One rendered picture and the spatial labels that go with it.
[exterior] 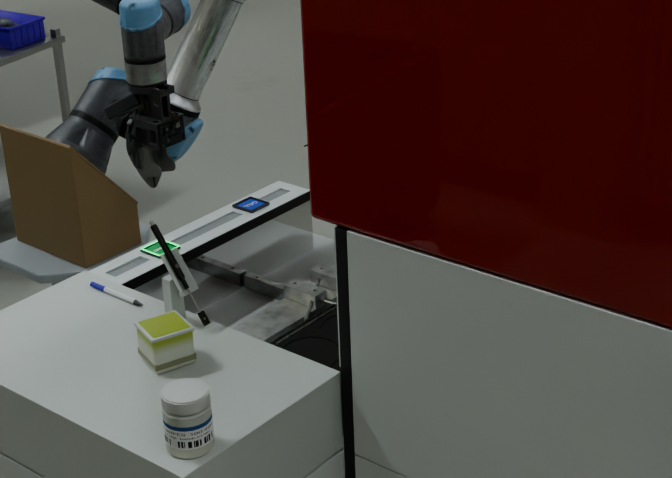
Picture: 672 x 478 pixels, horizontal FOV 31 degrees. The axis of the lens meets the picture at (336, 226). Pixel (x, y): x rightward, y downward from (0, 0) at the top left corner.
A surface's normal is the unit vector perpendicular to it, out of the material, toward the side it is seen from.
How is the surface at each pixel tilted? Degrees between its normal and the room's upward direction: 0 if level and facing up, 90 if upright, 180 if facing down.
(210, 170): 0
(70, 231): 90
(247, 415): 0
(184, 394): 0
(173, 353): 90
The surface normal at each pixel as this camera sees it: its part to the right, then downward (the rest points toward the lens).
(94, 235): 0.76, 0.25
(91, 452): -0.63, 0.34
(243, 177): -0.04, -0.91
